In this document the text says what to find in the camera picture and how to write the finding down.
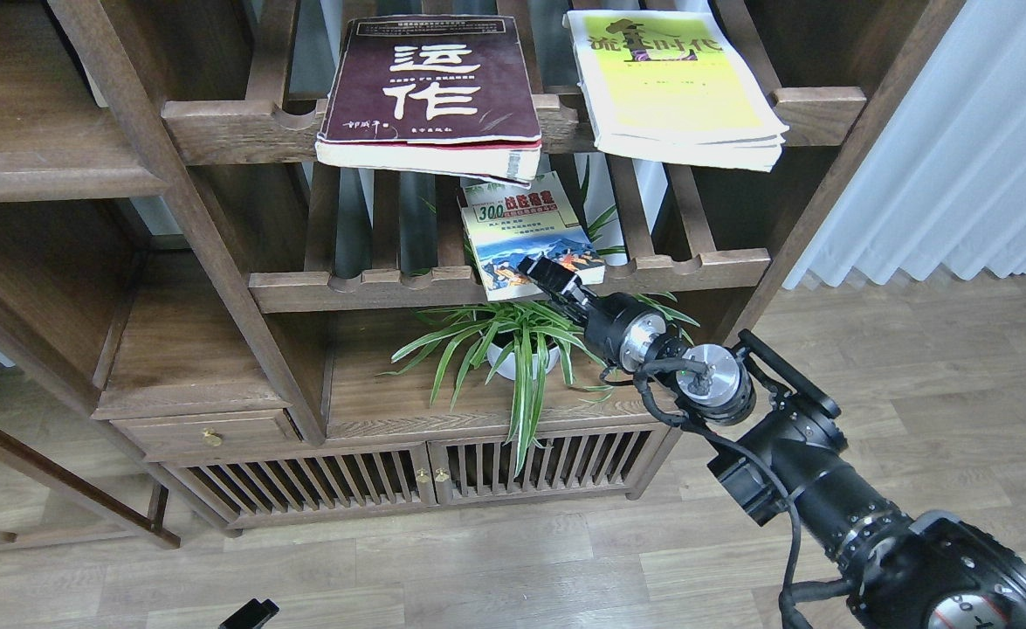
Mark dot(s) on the white pleated curtain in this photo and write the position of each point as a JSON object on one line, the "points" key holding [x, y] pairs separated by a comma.
{"points": [[944, 188]]}

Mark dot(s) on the dark wooden bookshelf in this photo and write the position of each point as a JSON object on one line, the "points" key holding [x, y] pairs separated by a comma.
{"points": [[165, 267]]}

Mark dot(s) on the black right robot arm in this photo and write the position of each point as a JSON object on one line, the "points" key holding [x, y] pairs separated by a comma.
{"points": [[778, 449]]}

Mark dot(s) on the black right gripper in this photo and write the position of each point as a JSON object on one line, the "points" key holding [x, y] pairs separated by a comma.
{"points": [[621, 329]]}

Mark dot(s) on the yellow green cover book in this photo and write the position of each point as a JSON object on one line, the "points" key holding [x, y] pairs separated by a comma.
{"points": [[666, 85]]}

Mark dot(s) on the brass drawer knob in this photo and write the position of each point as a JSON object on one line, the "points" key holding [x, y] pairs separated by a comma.
{"points": [[211, 438]]}

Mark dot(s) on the maroon book white characters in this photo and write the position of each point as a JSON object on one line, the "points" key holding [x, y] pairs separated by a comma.
{"points": [[440, 94]]}

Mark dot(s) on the white plant pot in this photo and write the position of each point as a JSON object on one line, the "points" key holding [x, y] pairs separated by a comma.
{"points": [[502, 358]]}

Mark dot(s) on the green spider plant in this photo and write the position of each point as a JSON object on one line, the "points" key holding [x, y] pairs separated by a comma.
{"points": [[460, 338]]}

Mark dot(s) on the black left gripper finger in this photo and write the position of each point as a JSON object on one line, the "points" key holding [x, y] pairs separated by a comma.
{"points": [[251, 615]]}

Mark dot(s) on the dark wooden side frame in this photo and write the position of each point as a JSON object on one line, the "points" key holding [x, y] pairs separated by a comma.
{"points": [[43, 504]]}

